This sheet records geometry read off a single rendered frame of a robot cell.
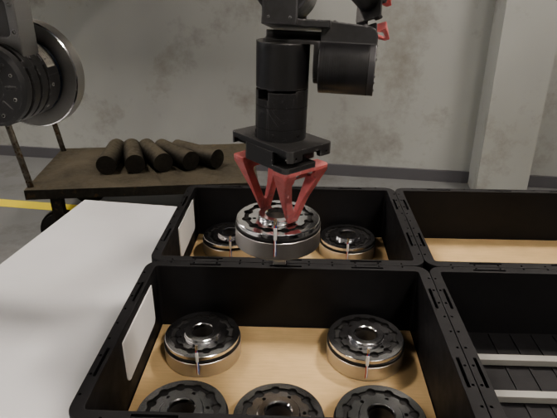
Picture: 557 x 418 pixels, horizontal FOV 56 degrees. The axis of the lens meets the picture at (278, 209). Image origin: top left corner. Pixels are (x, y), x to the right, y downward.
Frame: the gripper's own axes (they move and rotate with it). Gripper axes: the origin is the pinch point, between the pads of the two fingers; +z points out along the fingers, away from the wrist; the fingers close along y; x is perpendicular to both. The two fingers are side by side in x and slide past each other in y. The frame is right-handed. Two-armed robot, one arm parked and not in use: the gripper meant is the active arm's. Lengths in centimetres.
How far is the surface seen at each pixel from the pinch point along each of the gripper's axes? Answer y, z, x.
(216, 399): -4.6, 18.8, 12.8
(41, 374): 33, 36, 22
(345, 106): 191, 58, -228
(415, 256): -6.3, 11.5, -21.6
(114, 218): 82, 37, -14
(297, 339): 0.1, 21.9, -4.4
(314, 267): 1.2, 11.9, -8.2
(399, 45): 167, 17, -248
